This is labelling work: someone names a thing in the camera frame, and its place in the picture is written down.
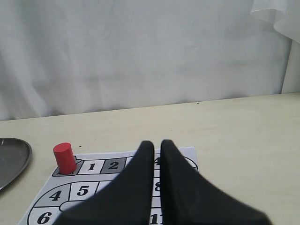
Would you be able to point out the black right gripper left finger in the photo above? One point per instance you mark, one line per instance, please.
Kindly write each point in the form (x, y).
(126, 200)

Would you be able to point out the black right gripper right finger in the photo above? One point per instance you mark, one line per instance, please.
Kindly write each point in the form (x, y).
(187, 198)

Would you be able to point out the red cylinder game piece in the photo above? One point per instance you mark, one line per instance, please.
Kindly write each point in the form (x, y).
(64, 157)

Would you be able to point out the paper game board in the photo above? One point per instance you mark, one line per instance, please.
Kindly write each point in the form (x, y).
(60, 192)

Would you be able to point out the round metal plate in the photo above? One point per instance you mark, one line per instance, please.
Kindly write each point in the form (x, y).
(15, 155)

